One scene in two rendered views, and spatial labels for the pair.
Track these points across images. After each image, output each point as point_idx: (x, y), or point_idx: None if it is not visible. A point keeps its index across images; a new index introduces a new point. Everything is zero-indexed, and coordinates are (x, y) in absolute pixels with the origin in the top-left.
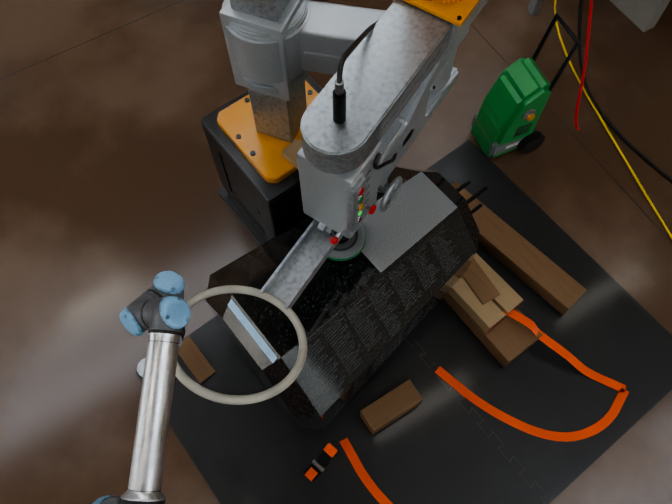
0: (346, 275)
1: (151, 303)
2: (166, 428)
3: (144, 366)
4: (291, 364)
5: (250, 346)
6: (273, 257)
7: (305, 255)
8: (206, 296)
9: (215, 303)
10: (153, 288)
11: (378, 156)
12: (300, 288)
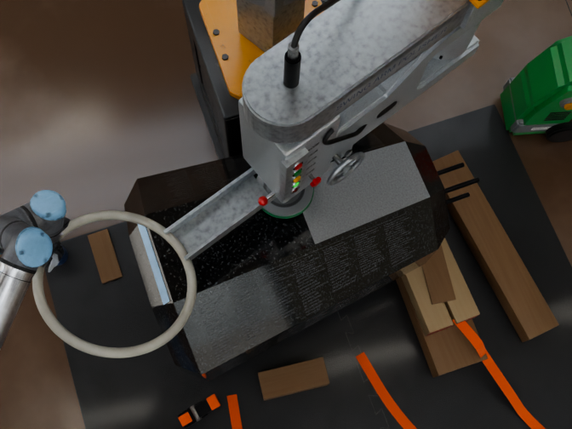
0: (276, 234)
1: (13, 228)
2: None
3: None
4: None
5: (147, 277)
6: (206, 185)
7: (229, 204)
8: (103, 218)
9: None
10: (28, 207)
11: (330, 132)
12: (208, 242)
